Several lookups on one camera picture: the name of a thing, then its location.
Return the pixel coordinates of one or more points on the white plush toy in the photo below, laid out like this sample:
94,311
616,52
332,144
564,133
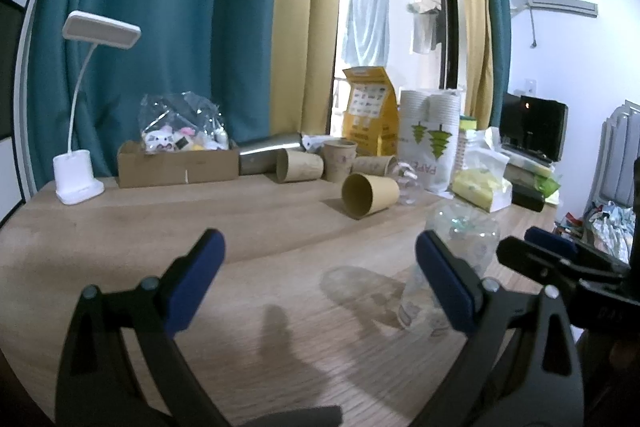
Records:
312,143

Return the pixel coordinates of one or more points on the bagged stack of paper cups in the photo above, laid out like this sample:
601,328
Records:
430,132

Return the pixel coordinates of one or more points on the grey hanging clothing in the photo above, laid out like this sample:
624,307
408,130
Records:
425,29

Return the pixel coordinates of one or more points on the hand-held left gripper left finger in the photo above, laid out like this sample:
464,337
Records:
196,274

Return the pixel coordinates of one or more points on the brown paper cup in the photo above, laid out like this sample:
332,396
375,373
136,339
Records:
299,166
340,159
372,165
372,196

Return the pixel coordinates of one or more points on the white plastic bag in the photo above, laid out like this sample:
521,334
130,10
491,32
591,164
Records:
485,147

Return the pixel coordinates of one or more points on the grey folding rack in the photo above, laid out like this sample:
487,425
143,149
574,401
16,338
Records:
617,157

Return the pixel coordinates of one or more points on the small clear plastic bottle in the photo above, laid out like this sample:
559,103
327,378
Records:
410,187

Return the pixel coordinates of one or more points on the black case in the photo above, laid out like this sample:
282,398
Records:
527,196

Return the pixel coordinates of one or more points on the light blue hanging towel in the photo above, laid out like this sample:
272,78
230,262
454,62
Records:
367,24

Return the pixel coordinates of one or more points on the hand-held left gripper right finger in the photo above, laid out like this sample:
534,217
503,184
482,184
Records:
446,283

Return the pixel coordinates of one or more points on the white desk lamp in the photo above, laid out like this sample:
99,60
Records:
80,172

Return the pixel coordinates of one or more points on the cardboard box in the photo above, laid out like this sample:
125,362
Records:
175,167

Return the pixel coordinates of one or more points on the clear bag of plush toys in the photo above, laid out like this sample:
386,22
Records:
180,122

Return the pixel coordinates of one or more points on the white wall socket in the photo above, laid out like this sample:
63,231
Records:
530,87

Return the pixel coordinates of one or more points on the yellow paper bag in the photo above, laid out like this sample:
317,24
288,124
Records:
370,107

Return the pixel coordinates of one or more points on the black monitor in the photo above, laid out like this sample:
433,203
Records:
535,127

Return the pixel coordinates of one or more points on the colourful patterned bag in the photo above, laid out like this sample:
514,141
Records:
607,222

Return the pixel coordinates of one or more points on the teal curtain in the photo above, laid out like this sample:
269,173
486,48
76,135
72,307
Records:
165,32
500,32

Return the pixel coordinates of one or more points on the yellow tissue pack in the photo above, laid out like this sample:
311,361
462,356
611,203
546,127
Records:
480,188

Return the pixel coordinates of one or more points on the steel cup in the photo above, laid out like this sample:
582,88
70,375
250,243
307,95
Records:
262,154

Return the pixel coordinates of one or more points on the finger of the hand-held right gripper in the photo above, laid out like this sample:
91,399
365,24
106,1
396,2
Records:
530,257
555,241

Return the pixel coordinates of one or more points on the stack of books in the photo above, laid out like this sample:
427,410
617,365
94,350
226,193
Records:
530,164

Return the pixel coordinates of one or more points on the yellow curtain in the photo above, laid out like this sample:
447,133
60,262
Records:
307,17
475,32

